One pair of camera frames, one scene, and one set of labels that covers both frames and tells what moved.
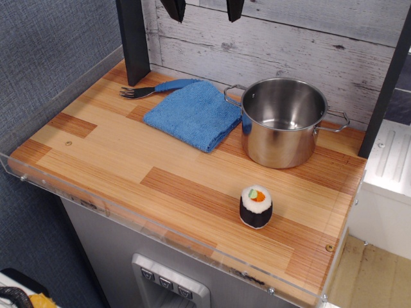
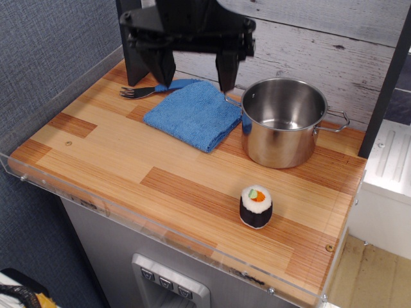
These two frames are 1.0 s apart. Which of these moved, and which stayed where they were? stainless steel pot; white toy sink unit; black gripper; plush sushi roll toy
Moved: black gripper
Stayed: stainless steel pot; white toy sink unit; plush sushi roll toy
